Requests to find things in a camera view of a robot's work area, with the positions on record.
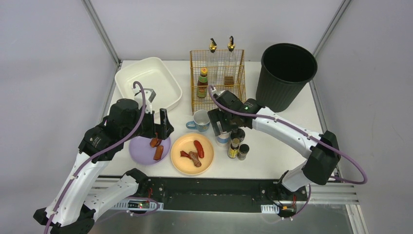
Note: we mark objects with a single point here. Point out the black lid round jar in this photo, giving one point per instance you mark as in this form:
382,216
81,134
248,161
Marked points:
239,134

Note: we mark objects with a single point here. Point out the gold wire basket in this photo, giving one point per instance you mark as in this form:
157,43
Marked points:
198,60

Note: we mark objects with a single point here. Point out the silver lid shaker jar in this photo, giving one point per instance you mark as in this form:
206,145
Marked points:
223,138

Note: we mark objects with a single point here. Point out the yellow cap sauce bottle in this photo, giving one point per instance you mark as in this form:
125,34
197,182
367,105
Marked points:
202,83

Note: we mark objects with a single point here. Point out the black ribbed trash bin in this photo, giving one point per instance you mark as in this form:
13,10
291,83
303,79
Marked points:
286,69

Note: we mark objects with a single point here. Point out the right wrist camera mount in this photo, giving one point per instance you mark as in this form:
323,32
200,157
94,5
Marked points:
225,98

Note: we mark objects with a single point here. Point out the clear oil bottle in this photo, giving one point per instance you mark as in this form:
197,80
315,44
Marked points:
212,59

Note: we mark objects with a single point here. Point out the oil bottle with brown liquid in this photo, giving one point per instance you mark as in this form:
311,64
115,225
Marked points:
230,64

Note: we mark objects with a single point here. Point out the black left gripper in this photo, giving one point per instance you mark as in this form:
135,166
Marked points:
160,129

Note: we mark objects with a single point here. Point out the yellow plate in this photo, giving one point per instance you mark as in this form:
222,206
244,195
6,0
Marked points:
185,164

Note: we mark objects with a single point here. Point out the purple plate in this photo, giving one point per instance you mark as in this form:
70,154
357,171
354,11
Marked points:
142,153

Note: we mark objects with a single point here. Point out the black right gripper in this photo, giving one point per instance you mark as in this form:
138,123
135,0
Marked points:
218,117

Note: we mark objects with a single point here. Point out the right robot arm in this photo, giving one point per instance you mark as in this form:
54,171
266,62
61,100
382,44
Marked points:
319,150

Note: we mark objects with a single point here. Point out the white plastic tub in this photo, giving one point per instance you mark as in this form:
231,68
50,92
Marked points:
161,87

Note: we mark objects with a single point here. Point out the small yellow label bottle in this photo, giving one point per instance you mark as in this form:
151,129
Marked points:
233,148

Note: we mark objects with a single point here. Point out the blue white mug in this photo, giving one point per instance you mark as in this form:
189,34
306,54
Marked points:
200,122

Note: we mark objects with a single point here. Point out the dark spice jar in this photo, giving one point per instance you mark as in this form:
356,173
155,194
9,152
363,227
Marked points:
243,151

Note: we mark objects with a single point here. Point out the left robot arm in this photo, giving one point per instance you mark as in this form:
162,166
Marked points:
72,212

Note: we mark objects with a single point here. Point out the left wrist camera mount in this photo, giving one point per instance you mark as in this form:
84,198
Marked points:
145,97

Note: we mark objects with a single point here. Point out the orange fried food piece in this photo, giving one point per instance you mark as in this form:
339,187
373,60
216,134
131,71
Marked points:
158,152

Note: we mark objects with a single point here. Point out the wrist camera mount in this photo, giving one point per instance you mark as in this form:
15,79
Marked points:
145,97
225,98

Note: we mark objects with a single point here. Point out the small red sausage piece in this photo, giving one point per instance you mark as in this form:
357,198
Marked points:
184,154

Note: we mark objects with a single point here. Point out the thin orange food piece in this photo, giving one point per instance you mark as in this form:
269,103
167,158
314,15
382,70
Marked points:
153,142

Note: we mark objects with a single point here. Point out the brown meat piece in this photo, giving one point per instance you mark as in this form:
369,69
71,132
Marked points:
195,159

